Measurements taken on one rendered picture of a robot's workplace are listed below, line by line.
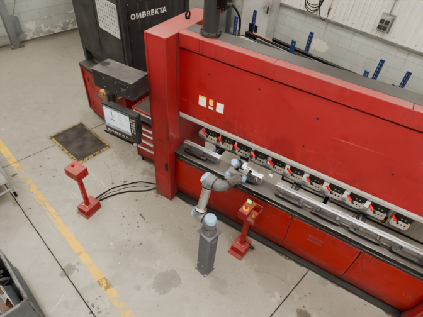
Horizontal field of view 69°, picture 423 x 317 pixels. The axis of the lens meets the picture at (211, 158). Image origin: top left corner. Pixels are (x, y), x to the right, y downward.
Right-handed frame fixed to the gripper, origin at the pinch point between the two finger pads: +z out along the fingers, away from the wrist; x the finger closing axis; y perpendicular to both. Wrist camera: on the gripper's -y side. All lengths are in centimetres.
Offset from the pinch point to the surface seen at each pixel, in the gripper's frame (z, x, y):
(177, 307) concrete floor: -6, -7, -163
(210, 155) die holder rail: 7.4, 41.1, -0.6
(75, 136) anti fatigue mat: 76, 293, -65
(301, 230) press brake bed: 24, -86, -31
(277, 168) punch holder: -15.6, -39.1, 16.3
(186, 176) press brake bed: 31, 66, -37
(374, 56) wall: 283, -72, 324
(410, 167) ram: -61, -138, 55
